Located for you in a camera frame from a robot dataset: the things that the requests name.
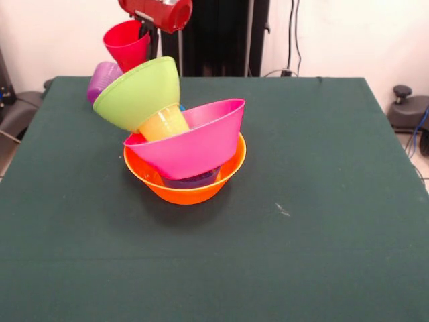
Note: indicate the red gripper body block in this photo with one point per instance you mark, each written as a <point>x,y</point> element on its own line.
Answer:
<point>157,13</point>

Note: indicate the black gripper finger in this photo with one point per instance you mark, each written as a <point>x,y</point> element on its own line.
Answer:
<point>152,42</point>
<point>144,30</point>

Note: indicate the red plastic cup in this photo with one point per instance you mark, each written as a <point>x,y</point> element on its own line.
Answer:
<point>127,48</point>

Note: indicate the large green plastic bowl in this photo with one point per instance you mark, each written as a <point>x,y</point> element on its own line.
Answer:
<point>140,97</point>

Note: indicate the purple plastic cup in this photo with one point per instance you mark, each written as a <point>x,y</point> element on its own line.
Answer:
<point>102,80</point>

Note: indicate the yellow plastic cup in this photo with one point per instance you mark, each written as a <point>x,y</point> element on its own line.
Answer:
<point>164,125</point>

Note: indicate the pink plastic bowl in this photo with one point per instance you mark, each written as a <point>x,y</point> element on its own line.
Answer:
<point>191,151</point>

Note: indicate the orange plastic bowl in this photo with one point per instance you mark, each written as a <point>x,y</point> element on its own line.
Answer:
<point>187,196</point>

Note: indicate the black floor stand base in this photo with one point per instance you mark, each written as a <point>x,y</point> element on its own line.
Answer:
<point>20,110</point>
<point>409,112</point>

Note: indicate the black equipment box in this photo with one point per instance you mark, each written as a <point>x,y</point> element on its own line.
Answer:
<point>6,84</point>

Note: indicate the dark green tablecloth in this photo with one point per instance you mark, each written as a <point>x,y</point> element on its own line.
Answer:
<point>318,251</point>

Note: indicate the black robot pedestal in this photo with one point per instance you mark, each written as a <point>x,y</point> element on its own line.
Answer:
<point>218,43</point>

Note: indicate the black wall plug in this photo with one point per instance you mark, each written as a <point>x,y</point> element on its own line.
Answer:
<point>286,71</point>

